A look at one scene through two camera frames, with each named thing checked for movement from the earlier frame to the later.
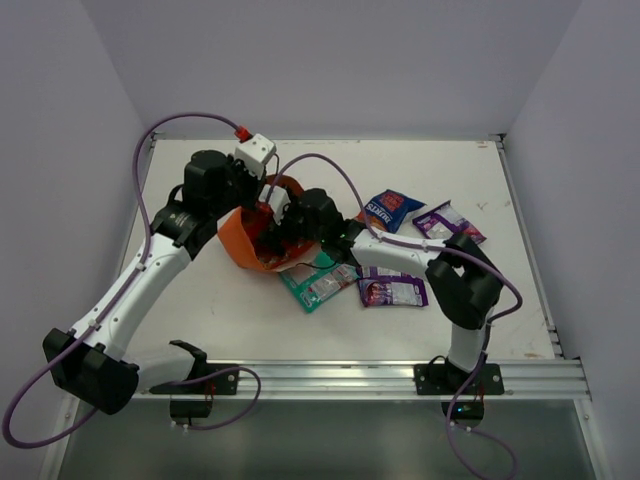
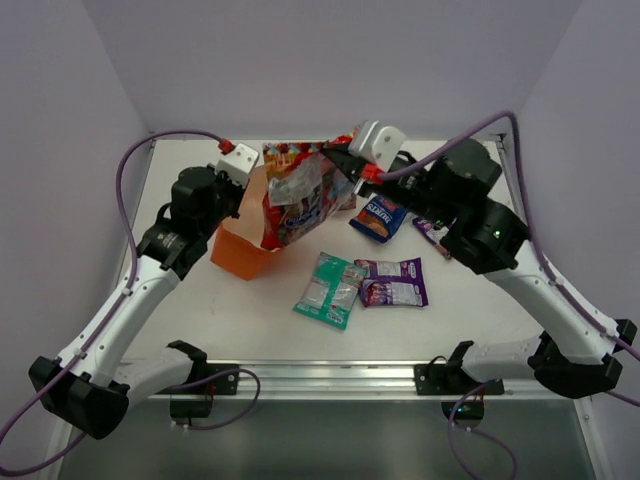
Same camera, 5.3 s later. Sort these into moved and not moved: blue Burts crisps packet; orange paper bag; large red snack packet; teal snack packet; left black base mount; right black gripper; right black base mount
Moved: right black gripper; orange paper bag; teal snack packet; large red snack packet
Not moved: left black base mount; blue Burts crisps packet; right black base mount
